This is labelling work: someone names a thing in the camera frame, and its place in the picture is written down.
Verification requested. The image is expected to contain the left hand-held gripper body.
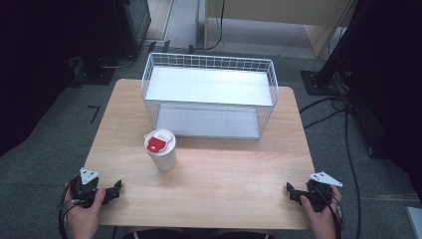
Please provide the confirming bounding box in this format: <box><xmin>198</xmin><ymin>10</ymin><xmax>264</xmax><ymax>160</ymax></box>
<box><xmin>68</xmin><ymin>167</ymin><xmax>107</xmax><ymax>209</ymax></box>

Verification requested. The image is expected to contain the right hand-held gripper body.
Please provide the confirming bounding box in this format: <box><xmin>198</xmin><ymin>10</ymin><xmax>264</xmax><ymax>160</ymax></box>
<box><xmin>299</xmin><ymin>170</ymin><xmax>343</xmax><ymax>213</ymax></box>

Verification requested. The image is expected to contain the person's right hand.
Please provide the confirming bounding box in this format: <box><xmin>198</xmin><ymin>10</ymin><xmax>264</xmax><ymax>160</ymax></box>
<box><xmin>299</xmin><ymin>184</ymin><xmax>343</xmax><ymax>235</ymax></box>

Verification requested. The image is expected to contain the person's left hand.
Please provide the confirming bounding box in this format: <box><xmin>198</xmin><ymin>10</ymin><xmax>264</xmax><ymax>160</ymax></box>
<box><xmin>64</xmin><ymin>186</ymin><xmax>106</xmax><ymax>235</ymax></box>

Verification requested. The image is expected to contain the white cup with red lid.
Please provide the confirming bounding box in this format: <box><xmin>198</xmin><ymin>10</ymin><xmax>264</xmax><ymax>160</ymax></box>
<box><xmin>143</xmin><ymin>128</ymin><xmax>177</xmax><ymax>172</ymax></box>

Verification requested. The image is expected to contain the wooden table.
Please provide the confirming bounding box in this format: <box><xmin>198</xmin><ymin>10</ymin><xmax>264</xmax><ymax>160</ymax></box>
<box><xmin>83</xmin><ymin>78</ymin><xmax>317</xmax><ymax>231</ymax></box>

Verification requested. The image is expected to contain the white flat box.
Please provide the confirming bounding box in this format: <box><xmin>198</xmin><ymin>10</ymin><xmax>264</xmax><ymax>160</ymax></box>
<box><xmin>404</xmin><ymin>205</ymin><xmax>422</xmax><ymax>239</ymax></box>

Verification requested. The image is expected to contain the dark stand base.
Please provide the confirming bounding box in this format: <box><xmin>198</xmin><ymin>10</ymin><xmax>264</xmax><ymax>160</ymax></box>
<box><xmin>68</xmin><ymin>55</ymin><xmax>117</xmax><ymax>87</ymax></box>

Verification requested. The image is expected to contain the dark curtain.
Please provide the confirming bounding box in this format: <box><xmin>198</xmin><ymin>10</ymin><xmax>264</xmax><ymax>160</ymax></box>
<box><xmin>326</xmin><ymin>0</ymin><xmax>422</xmax><ymax>203</ymax></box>

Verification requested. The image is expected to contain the black cabinet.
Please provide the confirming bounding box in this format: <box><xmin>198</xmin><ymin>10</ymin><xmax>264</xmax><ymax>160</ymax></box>
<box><xmin>111</xmin><ymin>0</ymin><xmax>152</xmax><ymax>58</ymax></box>

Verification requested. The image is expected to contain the light wooden furniture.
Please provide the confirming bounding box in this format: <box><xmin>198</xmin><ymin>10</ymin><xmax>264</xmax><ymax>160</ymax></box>
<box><xmin>202</xmin><ymin>0</ymin><xmax>356</xmax><ymax>59</ymax></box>

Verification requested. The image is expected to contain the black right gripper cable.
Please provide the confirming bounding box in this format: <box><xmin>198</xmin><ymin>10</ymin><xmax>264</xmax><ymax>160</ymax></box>
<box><xmin>313</xmin><ymin>185</ymin><xmax>344</xmax><ymax>239</ymax></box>

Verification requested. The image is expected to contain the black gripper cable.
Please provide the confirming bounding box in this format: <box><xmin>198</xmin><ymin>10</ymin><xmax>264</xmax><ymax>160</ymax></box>
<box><xmin>58</xmin><ymin>181</ymin><xmax>78</xmax><ymax>239</ymax></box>
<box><xmin>313</xmin><ymin>185</ymin><xmax>344</xmax><ymax>239</ymax></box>

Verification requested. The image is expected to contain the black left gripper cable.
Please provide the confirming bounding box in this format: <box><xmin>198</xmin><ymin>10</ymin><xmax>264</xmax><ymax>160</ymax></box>
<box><xmin>58</xmin><ymin>181</ymin><xmax>78</xmax><ymax>239</ymax></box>

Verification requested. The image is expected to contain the black floor cable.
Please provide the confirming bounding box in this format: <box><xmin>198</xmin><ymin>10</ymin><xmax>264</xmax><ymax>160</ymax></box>
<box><xmin>298</xmin><ymin>95</ymin><xmax>363</xmax><ymax>239</ymax></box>

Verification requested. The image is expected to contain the black stand base plate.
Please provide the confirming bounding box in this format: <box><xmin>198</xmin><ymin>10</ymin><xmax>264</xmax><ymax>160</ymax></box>
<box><xmin>300</xmin><ymin>69</ymin><xmax>350</xmax><ymax>98</ymax></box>

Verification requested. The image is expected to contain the white wire shelf rack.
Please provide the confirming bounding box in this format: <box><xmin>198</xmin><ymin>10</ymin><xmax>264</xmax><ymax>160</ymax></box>
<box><xmin>140</xmin><ymin>52</ymin><xmax>280</xmax><ymax>141</ymax></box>

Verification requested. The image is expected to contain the black hanging cable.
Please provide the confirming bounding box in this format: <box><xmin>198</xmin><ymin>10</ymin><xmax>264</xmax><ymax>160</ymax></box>
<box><xmin>188</xmin><ymin>0</ymin><xmax>227</xmax><ymax>54</ymax></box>

